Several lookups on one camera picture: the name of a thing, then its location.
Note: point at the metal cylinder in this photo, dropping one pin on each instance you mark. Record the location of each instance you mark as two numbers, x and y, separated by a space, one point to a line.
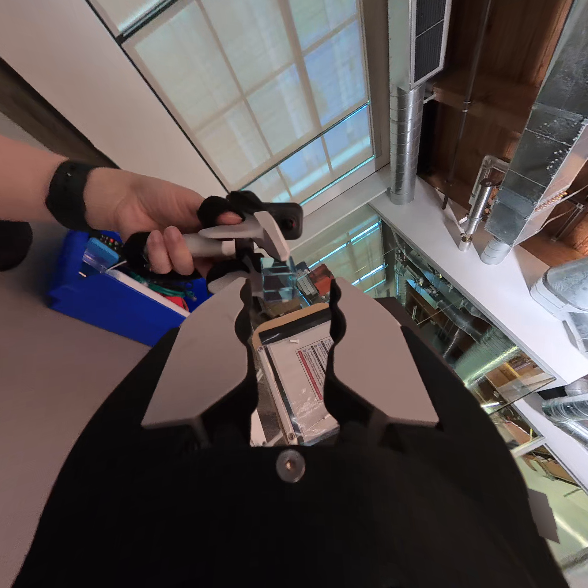
477 213

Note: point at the person's left hand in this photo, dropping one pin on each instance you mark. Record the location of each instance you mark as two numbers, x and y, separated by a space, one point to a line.
147 202

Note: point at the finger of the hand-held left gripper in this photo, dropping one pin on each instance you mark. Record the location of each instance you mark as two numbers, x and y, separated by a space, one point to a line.
273 236
225 281

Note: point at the black framed instruction board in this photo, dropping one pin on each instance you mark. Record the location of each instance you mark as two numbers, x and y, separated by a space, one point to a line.
294 381

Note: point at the person's dark clothing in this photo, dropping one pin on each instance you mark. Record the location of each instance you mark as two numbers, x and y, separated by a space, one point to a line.
13 246

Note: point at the clear glass cube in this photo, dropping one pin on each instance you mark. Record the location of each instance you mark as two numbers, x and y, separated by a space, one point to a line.
279 278

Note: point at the red orange box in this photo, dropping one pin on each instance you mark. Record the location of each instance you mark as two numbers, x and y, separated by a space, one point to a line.
321 276

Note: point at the person's left forearm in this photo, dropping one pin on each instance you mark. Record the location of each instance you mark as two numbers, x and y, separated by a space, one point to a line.
23 179

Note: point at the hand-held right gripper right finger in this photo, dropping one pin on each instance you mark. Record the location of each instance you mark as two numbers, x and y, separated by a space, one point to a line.
381 367

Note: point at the black vent grille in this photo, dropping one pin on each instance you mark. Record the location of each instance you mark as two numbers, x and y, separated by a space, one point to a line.
430 36

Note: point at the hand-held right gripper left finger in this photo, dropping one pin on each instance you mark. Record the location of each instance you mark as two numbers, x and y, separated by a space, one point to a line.
206 363

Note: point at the vertical round metal duct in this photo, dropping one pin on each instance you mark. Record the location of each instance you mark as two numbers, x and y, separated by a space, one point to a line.
406 138

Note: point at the rectangular metal duct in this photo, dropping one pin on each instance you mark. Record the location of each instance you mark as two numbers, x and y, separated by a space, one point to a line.
537 160

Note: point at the blue whiteboard eraser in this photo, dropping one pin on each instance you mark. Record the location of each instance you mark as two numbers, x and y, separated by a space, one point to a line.
99 256

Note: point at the black remote control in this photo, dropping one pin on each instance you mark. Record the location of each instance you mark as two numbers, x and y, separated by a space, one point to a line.
110 241

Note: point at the blue plastic bin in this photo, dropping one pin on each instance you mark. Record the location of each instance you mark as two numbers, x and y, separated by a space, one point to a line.
105 303

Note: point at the large paned window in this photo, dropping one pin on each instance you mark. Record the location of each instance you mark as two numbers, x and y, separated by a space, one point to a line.
257 82

